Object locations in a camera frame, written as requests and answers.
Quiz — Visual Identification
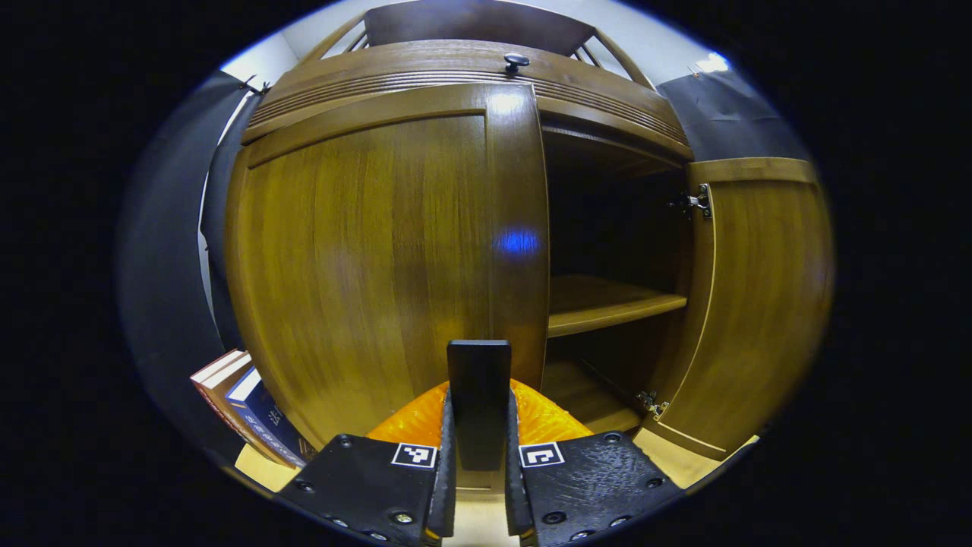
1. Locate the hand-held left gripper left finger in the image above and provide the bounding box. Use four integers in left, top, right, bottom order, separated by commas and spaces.
277, 380, 456, 547

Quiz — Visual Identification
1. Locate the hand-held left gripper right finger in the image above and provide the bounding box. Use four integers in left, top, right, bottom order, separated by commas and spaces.
505, 378, 684, 547

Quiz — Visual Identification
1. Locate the black door handle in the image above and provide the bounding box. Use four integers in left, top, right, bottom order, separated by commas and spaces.
447, 340, 512, 472

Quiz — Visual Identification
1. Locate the wooden cabinet door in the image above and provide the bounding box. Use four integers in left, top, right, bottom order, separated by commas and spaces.
226, 82, 551, 491
652, 157, 836, 461

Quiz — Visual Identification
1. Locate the wooden double-door shoe cabinet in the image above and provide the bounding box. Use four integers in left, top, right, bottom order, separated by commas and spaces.
226, 0, 836, 495

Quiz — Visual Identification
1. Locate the wooden cabinet drawer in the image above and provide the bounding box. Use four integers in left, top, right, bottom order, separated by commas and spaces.
241, 40, 693, 160

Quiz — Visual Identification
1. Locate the wooden inner shelf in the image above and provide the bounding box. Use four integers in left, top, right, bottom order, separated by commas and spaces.
547, 273, 689, 339

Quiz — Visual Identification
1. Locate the brown book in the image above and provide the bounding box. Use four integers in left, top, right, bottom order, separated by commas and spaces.
190, 349, 305, 468

